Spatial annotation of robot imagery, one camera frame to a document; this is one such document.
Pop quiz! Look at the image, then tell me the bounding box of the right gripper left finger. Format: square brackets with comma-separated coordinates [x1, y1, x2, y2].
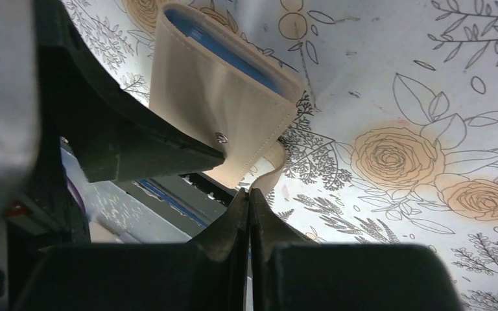
[14, 189, 249, 310]

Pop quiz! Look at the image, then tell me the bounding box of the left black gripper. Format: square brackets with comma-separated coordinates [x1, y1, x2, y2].
[0, 1, 224, 310]

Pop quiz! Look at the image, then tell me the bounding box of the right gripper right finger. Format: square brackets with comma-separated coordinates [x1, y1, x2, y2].
[248, 189, 463, 310]

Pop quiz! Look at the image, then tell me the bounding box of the tan leather card holder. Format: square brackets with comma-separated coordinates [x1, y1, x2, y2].
[148, 2, 303, 194]

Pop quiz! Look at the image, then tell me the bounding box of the blue credit card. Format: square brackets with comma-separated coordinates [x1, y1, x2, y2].
[165, 9, 281, 94]

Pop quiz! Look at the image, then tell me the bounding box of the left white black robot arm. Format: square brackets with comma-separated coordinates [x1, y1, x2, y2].
[0, 1, 224, 310]

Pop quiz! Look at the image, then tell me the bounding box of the floral patterned table mat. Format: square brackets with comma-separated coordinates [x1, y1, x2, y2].
[60, 0, 498, 311]

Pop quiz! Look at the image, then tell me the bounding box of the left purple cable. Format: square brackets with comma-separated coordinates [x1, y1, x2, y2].
[66, 176, 88, 216]

